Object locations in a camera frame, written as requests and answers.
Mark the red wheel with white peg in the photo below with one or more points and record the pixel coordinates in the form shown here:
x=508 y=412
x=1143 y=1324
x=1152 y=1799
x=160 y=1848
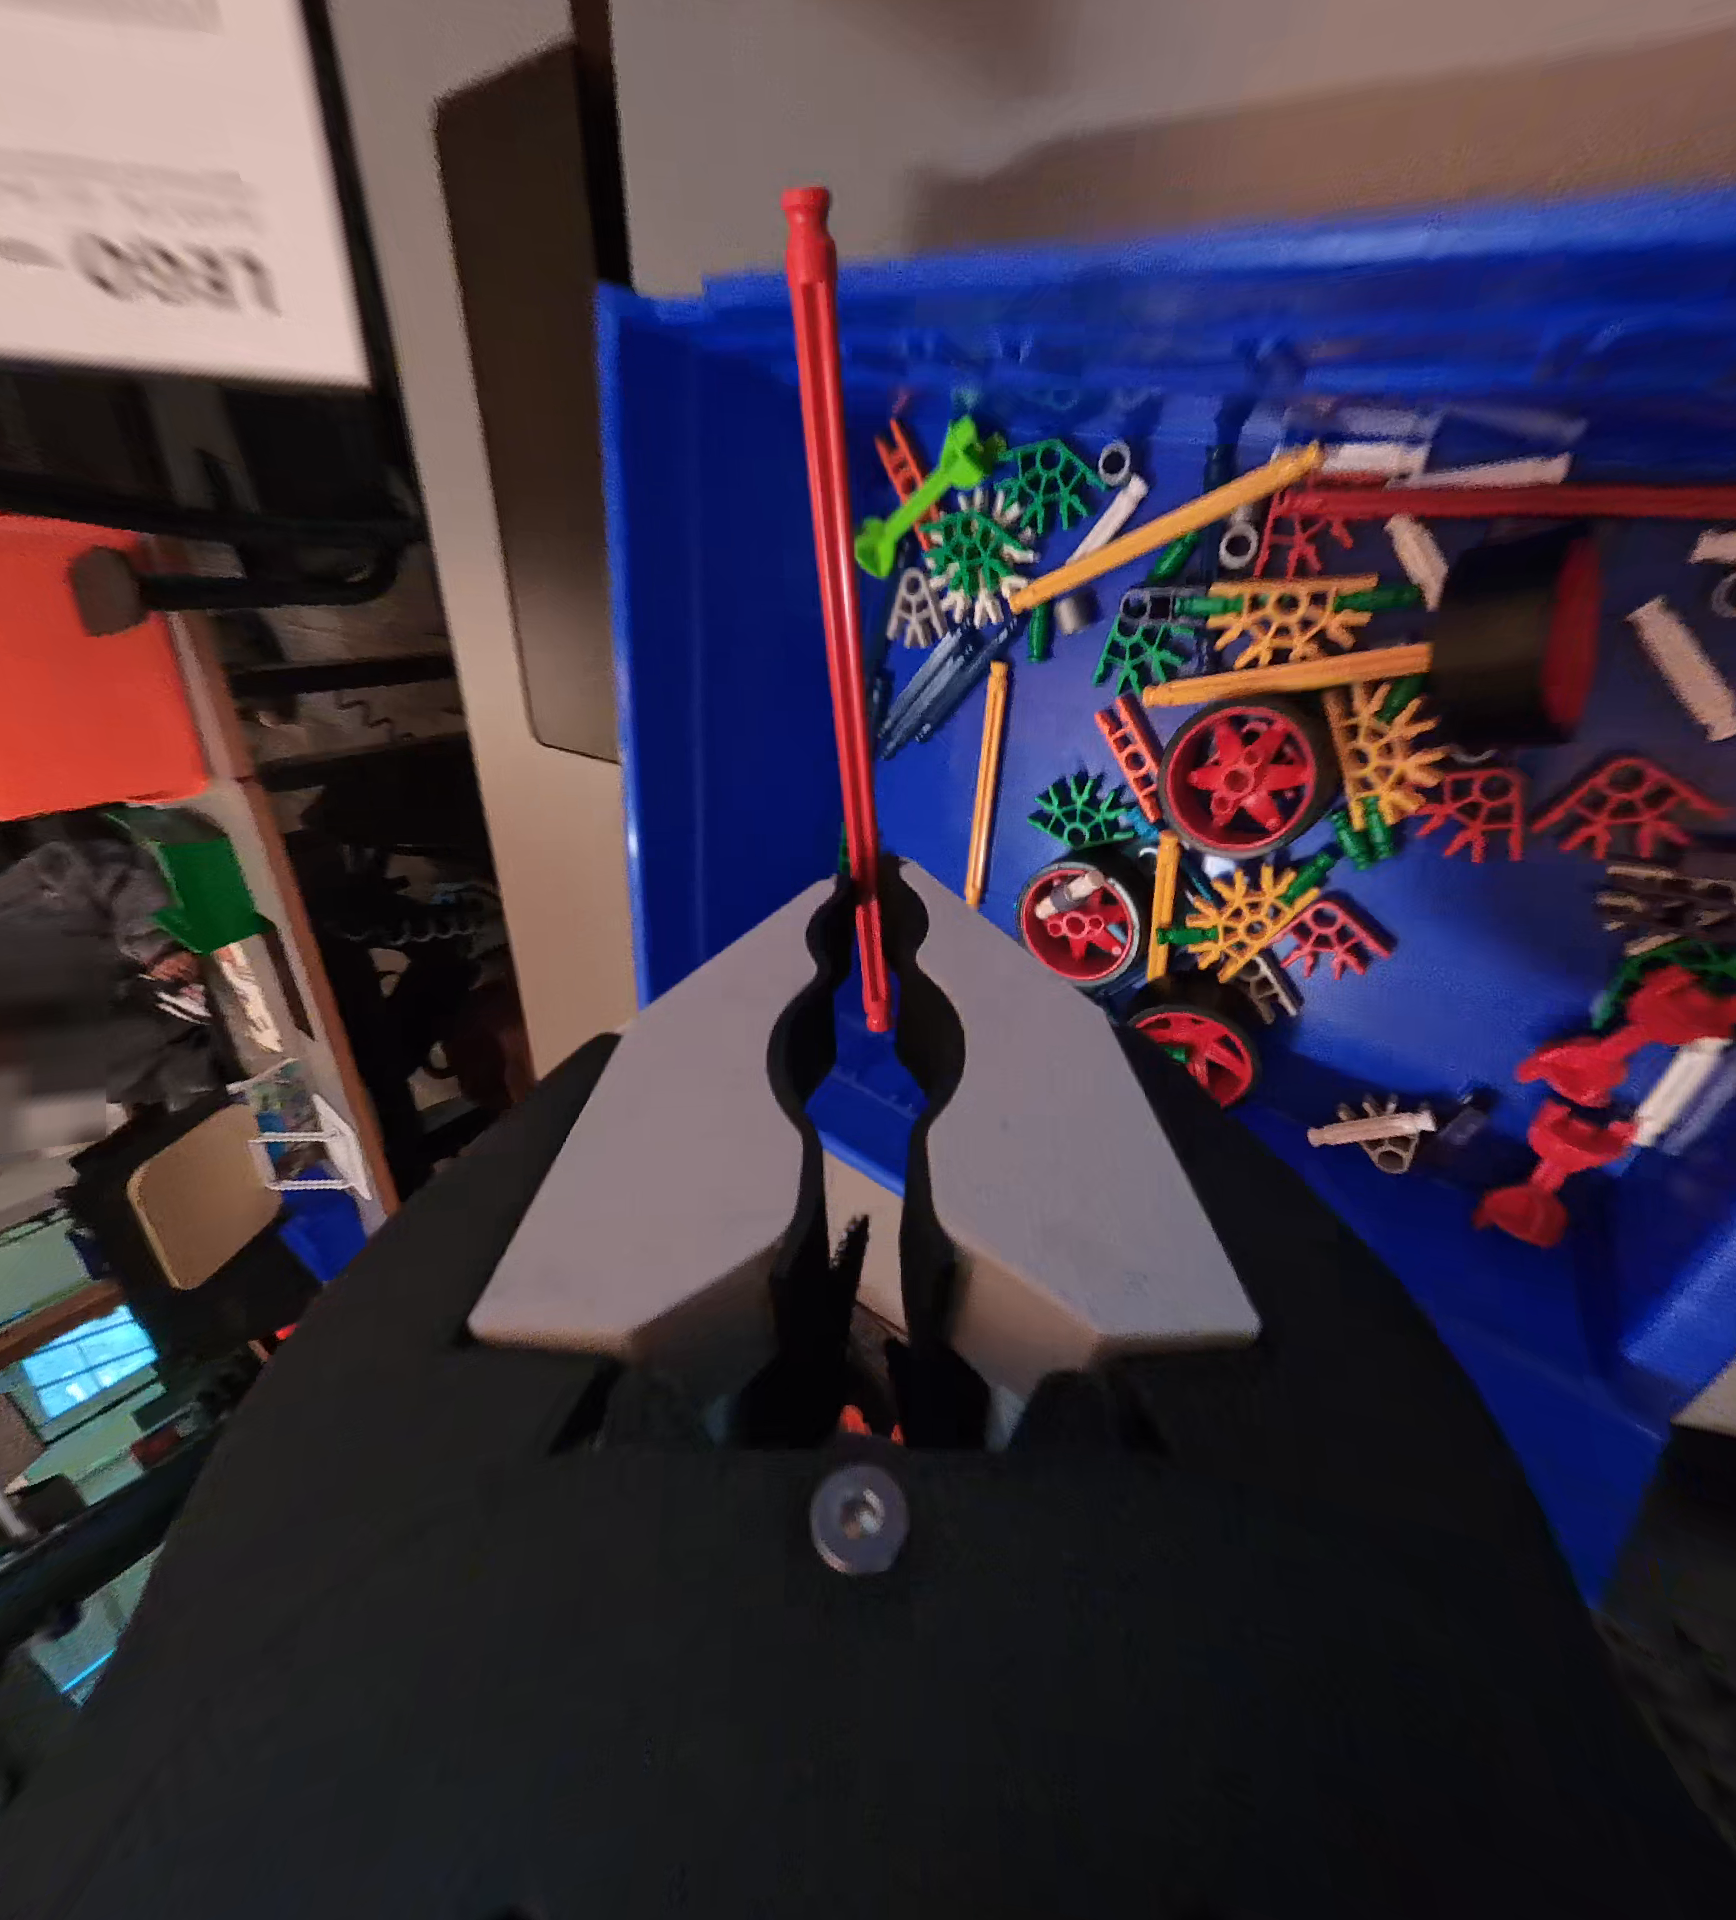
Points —
x=1092 y=938

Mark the chair with tan seat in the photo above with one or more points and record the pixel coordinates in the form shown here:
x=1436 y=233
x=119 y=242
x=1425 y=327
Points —
x=201 y=1201

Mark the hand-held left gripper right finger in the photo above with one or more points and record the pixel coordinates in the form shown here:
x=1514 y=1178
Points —
x=1079 y=1184

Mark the red spoked toy wheel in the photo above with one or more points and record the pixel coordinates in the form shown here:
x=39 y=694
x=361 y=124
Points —
x=1242 y=777

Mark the short yellow toy rod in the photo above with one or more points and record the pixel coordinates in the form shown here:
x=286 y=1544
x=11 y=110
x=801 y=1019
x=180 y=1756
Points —
x=1164 y=900

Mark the lime green toy spool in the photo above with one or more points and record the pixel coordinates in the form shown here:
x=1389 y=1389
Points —
x=958 y=464

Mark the white printed sign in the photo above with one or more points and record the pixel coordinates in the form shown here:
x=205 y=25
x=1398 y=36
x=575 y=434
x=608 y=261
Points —
x=133 y=150

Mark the small red toy wheel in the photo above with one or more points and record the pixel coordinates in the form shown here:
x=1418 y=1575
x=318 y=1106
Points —
x=1207 y=1051

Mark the pile of toy construction pieces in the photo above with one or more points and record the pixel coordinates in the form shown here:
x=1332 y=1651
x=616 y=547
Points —
x=1280 y=618

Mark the orange plastic box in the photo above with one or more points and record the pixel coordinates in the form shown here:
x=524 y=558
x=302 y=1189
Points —
x=42 y=661

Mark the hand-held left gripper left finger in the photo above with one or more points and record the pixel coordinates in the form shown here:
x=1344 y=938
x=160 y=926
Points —
x=642 y=1184

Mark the blue storage bin with tag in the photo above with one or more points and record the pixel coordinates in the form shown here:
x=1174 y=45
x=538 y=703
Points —
x=718 y=674

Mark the long red toy rod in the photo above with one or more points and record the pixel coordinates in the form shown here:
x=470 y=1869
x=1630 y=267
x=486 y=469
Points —
x=833 y=525
x=1558 y=503

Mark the long yellow toy rod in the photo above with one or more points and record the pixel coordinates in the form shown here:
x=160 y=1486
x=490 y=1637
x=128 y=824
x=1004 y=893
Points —
x=1288 y=674
x=1168 y=528

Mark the wide black toy tyre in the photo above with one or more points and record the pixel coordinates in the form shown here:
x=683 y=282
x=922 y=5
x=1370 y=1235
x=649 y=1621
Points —
x=1491 y=644

